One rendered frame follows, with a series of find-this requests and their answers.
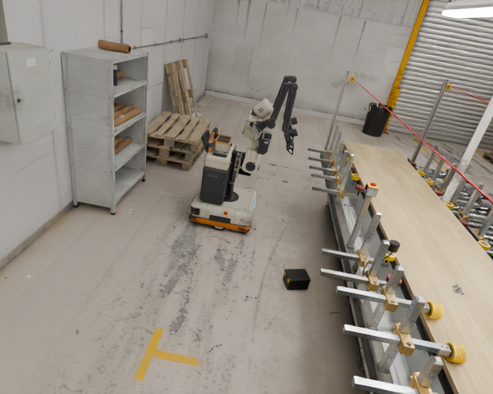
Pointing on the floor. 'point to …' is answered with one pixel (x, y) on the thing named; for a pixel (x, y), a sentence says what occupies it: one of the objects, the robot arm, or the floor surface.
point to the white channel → (478, 134)
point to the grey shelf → (80, 147)
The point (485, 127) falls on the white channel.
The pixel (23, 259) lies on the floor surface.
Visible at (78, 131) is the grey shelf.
